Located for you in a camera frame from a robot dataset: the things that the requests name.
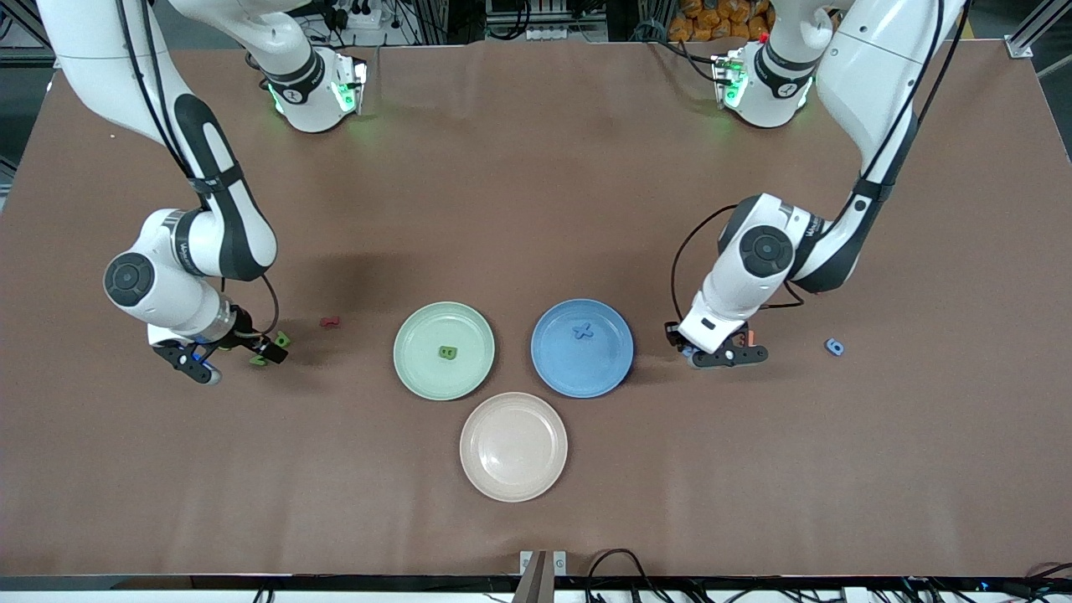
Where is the beige pink plate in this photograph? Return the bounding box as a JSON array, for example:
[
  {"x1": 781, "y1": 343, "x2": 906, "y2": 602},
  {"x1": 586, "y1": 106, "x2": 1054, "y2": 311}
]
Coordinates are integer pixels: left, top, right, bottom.
[{"x1": 459, "y1": 391, "x2": 569, "y2": 503}]

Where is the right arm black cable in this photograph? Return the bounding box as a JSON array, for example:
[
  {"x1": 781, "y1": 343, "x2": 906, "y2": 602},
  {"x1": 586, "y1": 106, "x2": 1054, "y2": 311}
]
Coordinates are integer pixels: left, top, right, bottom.
[{"x1": 117, "y1": 0, "x2": 280, "y2": 338}]

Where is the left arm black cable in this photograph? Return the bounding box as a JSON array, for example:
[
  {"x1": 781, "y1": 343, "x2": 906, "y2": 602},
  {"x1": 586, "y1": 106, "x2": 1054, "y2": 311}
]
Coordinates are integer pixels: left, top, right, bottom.
[{"x1": 670, "y1": 0, "x2": 972, "y2": 327}]

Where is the black cable loop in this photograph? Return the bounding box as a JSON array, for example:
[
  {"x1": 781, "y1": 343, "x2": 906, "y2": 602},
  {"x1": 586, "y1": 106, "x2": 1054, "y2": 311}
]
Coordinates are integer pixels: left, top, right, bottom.
[{"x1": 585, "y1": 549, "x2": 667, "y2": 603}]

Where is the black cable bundle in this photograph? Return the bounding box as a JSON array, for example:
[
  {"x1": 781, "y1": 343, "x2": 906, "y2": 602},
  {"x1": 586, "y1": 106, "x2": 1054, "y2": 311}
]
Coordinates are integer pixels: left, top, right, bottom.
[{"x1": 896, "y1": 563, "x2": 1072, "y2": 603}]

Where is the light green plate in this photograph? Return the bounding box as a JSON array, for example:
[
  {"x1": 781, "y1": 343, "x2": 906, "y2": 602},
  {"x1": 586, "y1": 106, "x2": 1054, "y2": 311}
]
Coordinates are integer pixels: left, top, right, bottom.
[{"x1": 393, "y1": 301, "x2": 496, "y2": 402}]

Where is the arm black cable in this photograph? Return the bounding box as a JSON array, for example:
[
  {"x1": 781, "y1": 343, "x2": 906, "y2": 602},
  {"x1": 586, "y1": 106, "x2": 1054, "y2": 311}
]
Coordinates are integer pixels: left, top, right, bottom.
[
  {"x1": 117, "y1": 0, "x2": 280, "y2": 338},
  {"x1": 670, "y1": 0, "x2": 972, "y2": 327}
]

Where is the blue plate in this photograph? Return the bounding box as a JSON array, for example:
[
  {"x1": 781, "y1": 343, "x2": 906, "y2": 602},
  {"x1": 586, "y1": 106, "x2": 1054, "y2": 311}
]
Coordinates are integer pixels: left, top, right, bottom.
[{"x1": 530, "y1": 298, "x2": 635, "y2": 399}]

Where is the pile of orange objects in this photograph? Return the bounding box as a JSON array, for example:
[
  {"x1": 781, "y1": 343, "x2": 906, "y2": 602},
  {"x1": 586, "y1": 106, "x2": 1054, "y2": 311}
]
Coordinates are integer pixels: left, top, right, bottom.
[{"x1": 670, "y1": 0, "x2": 773, "y2": 43}]

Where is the brown table cover sheet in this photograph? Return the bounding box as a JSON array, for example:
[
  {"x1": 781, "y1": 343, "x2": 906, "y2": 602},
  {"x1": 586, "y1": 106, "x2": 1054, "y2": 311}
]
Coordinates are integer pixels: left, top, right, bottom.
[{"x1": 0, "y1": 40, "x2": 1072, "y2": 579}]

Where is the power strip with plugs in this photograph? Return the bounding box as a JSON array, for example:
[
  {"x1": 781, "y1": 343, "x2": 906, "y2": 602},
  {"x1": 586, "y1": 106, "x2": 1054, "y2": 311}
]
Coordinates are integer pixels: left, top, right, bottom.
[{"x1": 322, "y1": 0, "x2": 384, "y2": 31}]

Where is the metal mounting bracket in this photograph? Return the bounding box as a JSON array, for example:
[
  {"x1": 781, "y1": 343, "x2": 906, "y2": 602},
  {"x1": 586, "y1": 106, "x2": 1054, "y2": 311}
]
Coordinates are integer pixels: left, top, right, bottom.
[{"x1": 519, "y1": 549, "x2": 569, "y2": 603}]

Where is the aluminium frame profile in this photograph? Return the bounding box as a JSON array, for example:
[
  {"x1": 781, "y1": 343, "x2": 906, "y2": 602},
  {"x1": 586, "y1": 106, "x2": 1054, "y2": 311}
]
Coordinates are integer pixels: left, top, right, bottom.
[{"x1": 1005, "y1": 0, "x2": 1072, "y2": 59}]

